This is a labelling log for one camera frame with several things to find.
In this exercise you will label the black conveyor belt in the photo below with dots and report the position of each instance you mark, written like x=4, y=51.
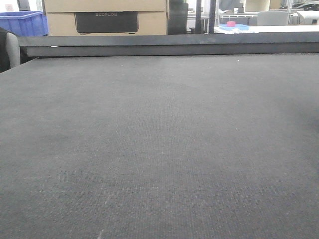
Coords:
x=192, y=147

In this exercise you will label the lower cardboard box black label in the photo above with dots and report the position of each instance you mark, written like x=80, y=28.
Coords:
x=64, y=24

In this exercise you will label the upper cardboard box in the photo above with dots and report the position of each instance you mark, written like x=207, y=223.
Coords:
x=55, y=6

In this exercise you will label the black stacked cylinder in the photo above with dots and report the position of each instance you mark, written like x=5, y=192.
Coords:
x=177, y=17

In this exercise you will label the blue tray on table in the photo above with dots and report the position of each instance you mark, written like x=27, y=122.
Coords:
x=237, y=26

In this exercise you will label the pink tape roll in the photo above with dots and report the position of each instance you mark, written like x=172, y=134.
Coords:
x=231, y=24

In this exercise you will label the white background table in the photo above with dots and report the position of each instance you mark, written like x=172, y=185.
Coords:
x=269, y=29

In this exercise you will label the grey office chair right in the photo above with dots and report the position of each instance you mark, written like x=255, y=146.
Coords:
x=272, y=18

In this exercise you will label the grey office chair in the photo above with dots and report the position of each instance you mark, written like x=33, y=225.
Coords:
x=272, y=18
x=13, y=50

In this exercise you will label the blue plastic crate background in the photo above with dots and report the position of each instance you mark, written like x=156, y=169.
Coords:
x=24, y=23

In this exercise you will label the grey office chair left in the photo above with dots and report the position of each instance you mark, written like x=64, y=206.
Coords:
x=13, y=50

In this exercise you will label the black vertical post left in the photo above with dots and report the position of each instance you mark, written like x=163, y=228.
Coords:
x=198, y=17

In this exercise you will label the black vertical post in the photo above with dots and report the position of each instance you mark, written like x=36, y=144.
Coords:
x=212, y=11
x=198, y=17

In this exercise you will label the black vertical post right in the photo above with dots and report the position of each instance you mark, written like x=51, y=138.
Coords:
x=212, y=11

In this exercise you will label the dark conveyor side rail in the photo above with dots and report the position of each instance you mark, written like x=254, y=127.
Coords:
x=171, y=45

